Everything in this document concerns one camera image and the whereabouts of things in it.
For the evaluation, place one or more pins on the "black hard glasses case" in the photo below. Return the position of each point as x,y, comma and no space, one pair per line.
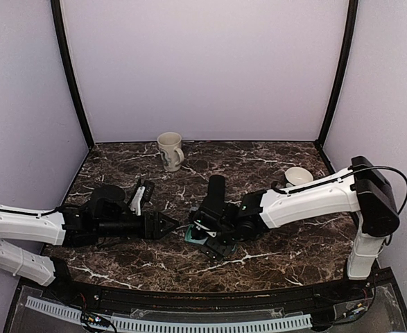
216,189

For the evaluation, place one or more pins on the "white and green bowl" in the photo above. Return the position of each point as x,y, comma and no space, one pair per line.
296,176

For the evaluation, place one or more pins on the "right black frame post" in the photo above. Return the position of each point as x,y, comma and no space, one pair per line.
339,77

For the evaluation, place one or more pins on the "black frame post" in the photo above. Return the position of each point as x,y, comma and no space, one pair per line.
339,77
61,35

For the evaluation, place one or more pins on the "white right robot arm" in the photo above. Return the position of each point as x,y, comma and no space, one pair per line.
217,225

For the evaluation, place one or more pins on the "cream ceramic mug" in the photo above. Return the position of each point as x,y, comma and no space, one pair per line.
170,148

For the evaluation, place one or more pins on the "blue textured glasses case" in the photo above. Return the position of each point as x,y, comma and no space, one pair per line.
199,243

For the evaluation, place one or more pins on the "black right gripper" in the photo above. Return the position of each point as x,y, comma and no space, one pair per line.
215,250

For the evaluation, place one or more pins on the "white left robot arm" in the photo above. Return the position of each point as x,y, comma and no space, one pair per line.
105,215

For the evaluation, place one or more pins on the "white slotted cable duct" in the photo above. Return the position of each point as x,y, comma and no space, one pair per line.
166,322

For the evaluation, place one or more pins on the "left black frame post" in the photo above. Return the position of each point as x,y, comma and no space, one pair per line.
61,35

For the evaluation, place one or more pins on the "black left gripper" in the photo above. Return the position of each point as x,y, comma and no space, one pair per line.
154,232

